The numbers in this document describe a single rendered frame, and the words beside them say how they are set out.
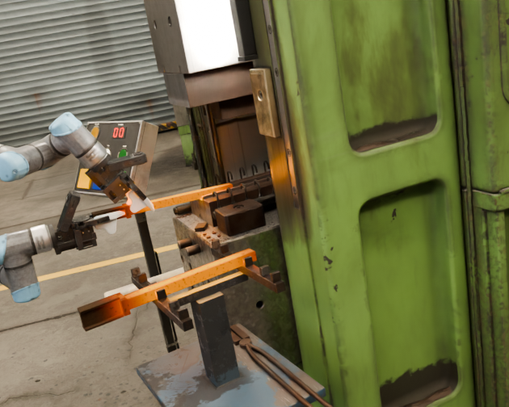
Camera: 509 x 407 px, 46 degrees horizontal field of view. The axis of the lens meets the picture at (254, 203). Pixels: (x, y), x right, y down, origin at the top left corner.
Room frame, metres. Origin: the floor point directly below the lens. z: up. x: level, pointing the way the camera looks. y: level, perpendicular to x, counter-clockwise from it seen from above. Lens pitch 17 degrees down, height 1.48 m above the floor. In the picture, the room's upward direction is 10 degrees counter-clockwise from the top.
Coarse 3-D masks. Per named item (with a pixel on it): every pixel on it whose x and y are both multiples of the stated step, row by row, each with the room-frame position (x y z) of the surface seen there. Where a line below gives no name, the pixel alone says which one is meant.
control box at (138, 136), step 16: (112, 128) 2.24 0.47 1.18; (128, 128) 2.18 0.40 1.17; (144, 128) 2.14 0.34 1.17; (112, 144) 2.21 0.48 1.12; (128, 144) 2.14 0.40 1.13; (144, 144) 2.13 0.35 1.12; (144, 176) 2.11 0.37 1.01; (80, 192) 2.24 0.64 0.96; (96, 192) 2.17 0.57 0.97; (144, 192) 2.10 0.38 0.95
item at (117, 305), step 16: (240, 256) 1.26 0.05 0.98; (192, 272) 1.22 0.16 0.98; (208, 272) 1.22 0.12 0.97; (224, 272) 1.24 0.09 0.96; (144, 288) 1.17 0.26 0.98; (160, 288) 1.17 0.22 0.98; (176, 288) 1.18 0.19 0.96; (96, 304) 1.11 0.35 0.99; (112, 304) 1.13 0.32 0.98; (128, 304) 1.13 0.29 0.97; (96, 320) 1.11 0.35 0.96; (112, 320) 1.11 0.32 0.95
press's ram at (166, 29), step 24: (144, 0) 1.91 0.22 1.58; (168, 0) 1.69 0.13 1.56; (192, 0) 1.66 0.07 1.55; (216, 0) 1.68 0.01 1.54; (168, 24) 1.73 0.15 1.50; (192, 24) 1.65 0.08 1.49; (216, 24) 1.68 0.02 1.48; (168, 48) 1.77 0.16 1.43; (192, 48) 1.65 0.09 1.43; (216, 48) 1.67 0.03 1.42; (168, 72) 1.82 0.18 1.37; (192, 72) 1.65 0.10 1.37
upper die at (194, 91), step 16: (240, 64) 1.75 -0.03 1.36; (176, 80) 1.76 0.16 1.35; (192, 80) 1.70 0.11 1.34; (208, 80) 1.71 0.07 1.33; (224, 80) 1.73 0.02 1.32; (240, 80) 1.75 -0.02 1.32; (176, 96) 1.79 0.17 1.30; (192, 96) 1.69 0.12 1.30; (208, 96) 1.71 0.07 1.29; (224, 96) 1.73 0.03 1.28; (240, 96) 1.74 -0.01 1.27
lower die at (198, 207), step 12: (240, 180) 1.88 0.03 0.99; (264, 180) 1.81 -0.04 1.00; (240, 192) 1.73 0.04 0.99; (252, 192) 1.74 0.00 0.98; (264, 192) 1.75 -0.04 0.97; (192, 204) 1.85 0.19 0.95; (204, 204) 1.73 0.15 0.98; (216, 204) 1.69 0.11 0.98; (228, 204) 1.71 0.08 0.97; (204, 216) 1.75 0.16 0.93
